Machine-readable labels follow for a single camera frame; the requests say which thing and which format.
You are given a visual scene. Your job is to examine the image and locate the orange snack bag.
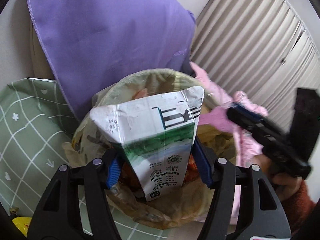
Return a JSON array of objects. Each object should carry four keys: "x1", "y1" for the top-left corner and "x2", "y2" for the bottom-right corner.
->
[{"x1": 184, "y1": 155, "x2": 200, "y2": 183}]

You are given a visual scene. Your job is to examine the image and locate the green white milk carton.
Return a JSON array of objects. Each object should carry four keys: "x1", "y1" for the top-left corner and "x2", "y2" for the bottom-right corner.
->
[{"x1": 89, "y1": 86, "x2": 204, "y2": 202}]

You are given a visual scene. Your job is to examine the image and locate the green checkered tablecloth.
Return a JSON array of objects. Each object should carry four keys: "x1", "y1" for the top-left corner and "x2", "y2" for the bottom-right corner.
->
[{"x1": 0, "y1": 77, "x2": 173, "y2": 240}]

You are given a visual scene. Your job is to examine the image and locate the right hand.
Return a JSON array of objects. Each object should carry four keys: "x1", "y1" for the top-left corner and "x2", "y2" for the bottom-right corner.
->
[{"x1": 253, "y1": 154, "x2": 302, "y2": 201}]

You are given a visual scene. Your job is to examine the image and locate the pink floral bedding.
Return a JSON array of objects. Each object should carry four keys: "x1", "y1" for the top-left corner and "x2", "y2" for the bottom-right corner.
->
[{"x1": 189, "y1": 61, "x2": 270, "y2": 224}]

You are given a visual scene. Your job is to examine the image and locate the yellow lined trash bin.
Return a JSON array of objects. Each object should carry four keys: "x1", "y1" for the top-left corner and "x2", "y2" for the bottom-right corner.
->
[{"x1": 63, "y1": 69, "x2": 238, "y2": 229}]

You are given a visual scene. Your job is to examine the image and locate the yellow snack wrapper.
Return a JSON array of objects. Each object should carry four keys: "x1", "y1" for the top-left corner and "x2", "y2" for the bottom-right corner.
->
[{"x1": 12, "y1": 217, "x2": 31, "y2": 236}]

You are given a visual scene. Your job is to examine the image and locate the purple pillow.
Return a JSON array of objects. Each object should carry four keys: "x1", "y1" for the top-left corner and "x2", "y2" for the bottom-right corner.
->
[{"x1": 27, "y1": 0, "x2": 196, "y2": 120}]

